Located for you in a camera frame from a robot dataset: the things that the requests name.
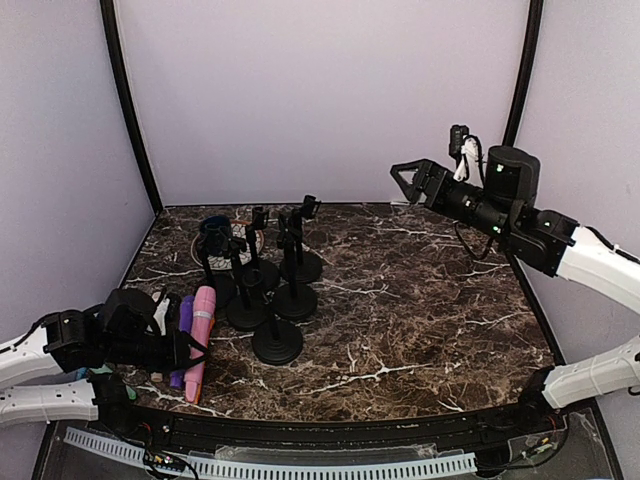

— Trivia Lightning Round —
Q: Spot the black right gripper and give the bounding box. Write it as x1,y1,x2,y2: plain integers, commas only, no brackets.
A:
392,157,515,242

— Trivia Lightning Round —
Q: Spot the green microphone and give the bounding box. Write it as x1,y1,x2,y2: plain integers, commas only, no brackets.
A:
90,364,137,401

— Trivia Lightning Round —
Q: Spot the white slotted cable duct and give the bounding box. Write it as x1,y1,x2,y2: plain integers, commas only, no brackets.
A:
64,427,477,479

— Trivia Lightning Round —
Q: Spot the floral patterned saucer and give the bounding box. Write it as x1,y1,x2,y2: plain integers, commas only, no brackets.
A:
190,219,265,271

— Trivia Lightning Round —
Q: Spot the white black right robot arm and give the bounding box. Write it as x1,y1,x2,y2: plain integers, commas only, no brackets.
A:
390,146,639,434

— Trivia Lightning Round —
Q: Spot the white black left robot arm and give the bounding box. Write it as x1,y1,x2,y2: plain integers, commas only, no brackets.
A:
1,289,207,436

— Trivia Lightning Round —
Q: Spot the black stand of beige microphone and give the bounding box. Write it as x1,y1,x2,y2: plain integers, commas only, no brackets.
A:
283,195,323,284

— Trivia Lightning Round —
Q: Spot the black stand of orange microphone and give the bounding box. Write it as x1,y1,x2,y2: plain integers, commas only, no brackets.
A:
271,213,318,323

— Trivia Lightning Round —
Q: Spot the orange microphone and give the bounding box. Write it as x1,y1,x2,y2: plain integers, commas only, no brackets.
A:
195,316,216,405

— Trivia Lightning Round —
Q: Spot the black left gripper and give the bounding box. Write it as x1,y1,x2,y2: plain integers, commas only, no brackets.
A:
104,328,210,374

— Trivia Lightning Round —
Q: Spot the black stand of pink microphone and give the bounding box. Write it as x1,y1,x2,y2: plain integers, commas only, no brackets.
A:
251,269,305,365

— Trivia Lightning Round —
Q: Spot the black left corner post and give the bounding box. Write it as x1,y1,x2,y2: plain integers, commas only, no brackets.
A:
99,0,164,216

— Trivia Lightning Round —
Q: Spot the black stand of blue microphone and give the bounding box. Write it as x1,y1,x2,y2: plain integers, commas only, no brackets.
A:
243,206,280,292

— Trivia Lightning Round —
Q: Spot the pink microphone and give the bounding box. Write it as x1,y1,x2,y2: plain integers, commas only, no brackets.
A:
184,286,216,404

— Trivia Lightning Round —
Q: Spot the black right corner post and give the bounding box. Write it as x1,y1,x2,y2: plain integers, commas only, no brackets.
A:
502,0,544,147

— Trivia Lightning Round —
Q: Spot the black stand of green microphone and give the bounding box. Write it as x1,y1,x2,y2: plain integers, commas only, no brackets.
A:
200,247,236,310

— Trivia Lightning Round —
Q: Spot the black stand of purple microphone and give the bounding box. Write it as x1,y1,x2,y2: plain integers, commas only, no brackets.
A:
223,236,267,332

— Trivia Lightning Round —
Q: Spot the dark blue mug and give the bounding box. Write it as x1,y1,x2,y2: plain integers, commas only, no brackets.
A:
199,215,232,256

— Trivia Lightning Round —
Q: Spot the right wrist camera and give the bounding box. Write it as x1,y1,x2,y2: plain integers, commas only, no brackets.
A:
448,124,469,161

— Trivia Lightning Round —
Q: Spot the black corner post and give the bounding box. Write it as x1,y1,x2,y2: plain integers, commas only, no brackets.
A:
99,0,164,216
502,0,544,147

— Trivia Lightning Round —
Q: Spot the black front rail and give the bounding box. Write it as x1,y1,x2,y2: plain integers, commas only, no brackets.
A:
54,387,576,459

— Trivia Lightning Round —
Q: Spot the purple microphone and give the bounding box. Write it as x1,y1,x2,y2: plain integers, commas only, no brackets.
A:
169,295,195,389

